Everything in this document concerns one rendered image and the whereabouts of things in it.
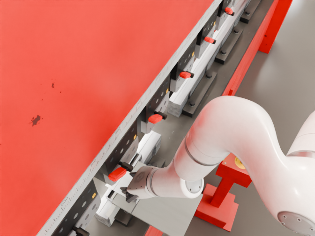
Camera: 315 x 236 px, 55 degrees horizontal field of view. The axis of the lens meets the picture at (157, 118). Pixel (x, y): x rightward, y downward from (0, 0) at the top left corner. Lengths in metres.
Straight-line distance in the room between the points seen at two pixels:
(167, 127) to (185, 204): 0.42
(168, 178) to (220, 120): 0.36
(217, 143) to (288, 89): 2.45
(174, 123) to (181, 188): 0.63
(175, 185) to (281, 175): 0.41
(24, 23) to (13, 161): 0.19
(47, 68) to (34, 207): 0.26
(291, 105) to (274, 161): 2.40
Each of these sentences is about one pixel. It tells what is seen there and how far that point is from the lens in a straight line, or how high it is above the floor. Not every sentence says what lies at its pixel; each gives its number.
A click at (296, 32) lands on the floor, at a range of 3.59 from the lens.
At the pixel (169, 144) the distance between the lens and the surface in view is 1.31.
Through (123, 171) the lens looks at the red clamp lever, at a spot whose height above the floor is 1.29.
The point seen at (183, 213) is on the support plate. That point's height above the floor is 1.00.
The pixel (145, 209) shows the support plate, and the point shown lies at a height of 1.00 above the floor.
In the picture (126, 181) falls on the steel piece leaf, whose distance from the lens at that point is 1.10.
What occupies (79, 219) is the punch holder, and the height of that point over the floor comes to 1.25.
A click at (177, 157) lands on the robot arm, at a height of 1.42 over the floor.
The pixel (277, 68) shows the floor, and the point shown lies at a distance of 3.09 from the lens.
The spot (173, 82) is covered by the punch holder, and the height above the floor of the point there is 1.24.
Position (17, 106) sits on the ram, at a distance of 0.41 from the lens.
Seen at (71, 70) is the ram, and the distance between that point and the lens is 0.47.
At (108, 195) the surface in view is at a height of 0.99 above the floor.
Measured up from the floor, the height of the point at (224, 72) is 0.88.
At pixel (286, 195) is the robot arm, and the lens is 0.43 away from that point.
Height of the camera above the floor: 2.01
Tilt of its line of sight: 55 degrees down
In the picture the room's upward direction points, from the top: 4 degrees clockwise
